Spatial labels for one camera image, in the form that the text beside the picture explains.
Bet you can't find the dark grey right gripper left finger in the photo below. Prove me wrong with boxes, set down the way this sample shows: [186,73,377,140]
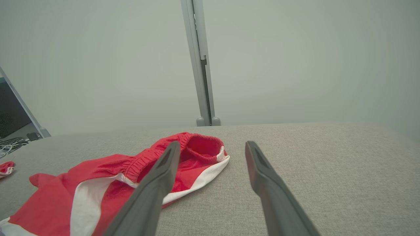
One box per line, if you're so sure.
[103,141,181,236]

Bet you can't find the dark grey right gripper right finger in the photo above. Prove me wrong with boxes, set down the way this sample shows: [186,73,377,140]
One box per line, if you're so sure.
[245,141,320,236]

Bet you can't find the red and white shorts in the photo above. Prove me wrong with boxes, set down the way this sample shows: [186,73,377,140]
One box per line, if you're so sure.
[0,132,230,236]

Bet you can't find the red Bulls basketball jersey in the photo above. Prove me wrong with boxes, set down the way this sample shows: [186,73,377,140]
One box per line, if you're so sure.
[0,161,15,179]

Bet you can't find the dark cabinet panel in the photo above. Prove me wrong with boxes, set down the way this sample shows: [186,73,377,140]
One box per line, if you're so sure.
[0,77,34,139]

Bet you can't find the grey metal partition post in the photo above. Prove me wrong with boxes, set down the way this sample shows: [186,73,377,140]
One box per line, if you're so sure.
[180,0,221,127]

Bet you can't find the grey metal table frame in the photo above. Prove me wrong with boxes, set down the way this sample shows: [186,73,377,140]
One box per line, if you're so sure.
[0,66,52,139]

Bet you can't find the white floor cable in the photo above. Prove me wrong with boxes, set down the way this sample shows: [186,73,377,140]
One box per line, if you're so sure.
[0,137,30,158]

